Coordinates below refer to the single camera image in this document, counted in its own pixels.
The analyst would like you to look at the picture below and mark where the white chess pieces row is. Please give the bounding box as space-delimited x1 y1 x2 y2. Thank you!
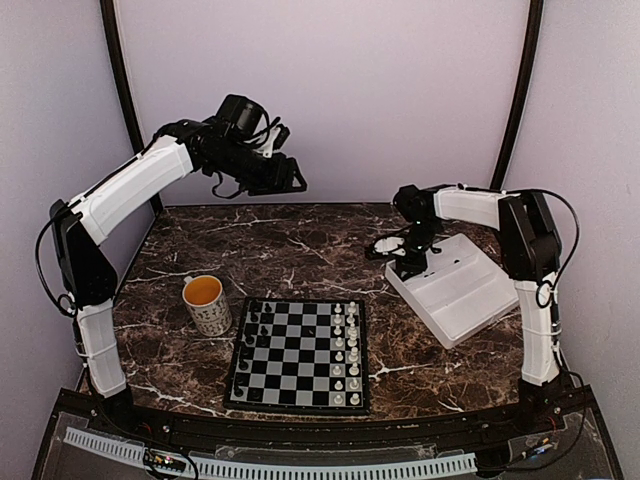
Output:
329 301 364 409

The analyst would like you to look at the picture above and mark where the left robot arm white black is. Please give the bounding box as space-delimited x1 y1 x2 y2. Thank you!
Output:
44 94 307 398

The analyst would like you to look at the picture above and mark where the black silver chess board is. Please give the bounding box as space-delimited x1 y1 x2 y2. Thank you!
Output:
223 297 371 416

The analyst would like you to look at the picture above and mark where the right black frame post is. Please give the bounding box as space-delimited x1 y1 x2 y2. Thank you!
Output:
489 0 544 190

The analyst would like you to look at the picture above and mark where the black aluminium front rail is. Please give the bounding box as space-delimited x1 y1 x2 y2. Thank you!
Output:
55 383 595 460

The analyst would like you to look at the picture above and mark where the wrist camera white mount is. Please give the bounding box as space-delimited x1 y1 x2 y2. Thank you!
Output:
365 235 411 260
255 123 290 158

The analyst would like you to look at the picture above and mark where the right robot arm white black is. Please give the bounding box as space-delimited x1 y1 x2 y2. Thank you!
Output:
369 185 563 387

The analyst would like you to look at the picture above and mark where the white plastic tray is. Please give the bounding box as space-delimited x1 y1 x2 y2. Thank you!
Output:
385 234 519 349

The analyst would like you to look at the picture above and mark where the white slotted cable duct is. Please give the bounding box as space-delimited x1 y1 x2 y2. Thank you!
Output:
63 427 479 479

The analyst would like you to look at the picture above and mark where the left black frame post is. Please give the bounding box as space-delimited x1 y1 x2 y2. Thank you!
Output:
98 0 165 211

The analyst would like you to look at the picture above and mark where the black frame post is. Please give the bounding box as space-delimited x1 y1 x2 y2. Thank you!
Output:
98 0 165 211
489 0 544 190

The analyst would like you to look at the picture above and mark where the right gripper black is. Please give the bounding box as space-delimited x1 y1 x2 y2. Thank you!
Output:
395 221 441 282

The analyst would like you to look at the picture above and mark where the patterned mug orange inside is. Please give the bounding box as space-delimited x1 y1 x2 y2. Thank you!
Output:
182 275 232 337

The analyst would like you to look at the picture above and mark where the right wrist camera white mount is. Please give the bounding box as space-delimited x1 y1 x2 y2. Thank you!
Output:
365 235 411 260

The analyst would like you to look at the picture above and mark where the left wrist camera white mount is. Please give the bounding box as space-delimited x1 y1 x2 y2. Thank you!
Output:
255 123 290 158

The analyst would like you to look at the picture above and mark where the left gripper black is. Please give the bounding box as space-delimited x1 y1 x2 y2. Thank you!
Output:
209 139 307 194

